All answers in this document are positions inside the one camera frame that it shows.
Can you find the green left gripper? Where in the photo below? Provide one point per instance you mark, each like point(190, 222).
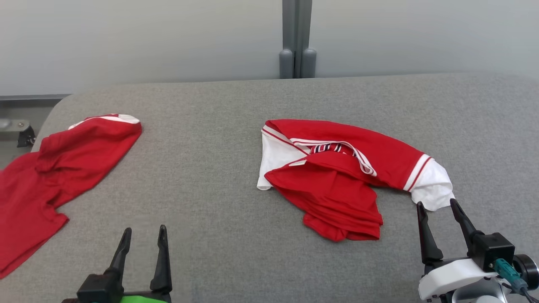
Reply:
point(139, 299)

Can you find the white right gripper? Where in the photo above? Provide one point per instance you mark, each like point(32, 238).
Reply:
point(450, 275)

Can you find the red jersey with black number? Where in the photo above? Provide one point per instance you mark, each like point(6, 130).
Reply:
point(337, 189)

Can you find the red shorts with white trim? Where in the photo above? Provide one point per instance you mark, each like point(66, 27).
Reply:
point(50, 176)

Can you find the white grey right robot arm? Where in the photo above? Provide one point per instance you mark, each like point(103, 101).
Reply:
point(480, 295)

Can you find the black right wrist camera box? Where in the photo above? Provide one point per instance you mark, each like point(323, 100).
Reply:
point(492, 248)

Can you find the silver metal bracket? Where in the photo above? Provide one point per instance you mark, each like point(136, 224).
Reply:
point(12, 125)

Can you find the grey wall rail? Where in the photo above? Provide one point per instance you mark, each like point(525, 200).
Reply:
point(33, 97)

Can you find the grey vertical wall post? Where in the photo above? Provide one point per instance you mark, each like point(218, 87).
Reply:
point(297, 42)

